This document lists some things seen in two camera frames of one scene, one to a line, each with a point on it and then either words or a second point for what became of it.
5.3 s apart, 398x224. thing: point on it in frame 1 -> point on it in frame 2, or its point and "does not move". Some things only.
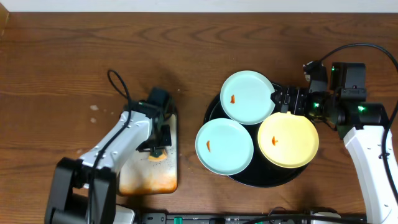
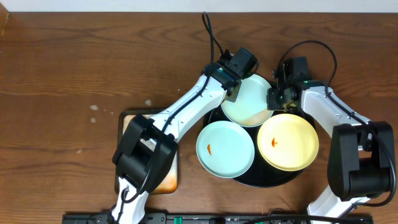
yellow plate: [288, 140] does not move
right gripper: [285, 100] -> [280, 101]
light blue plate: [224, 147] does not move
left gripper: [156, 148] -> [234, 92]
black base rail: [272, 218] does not move
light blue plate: [245, 98] does not move
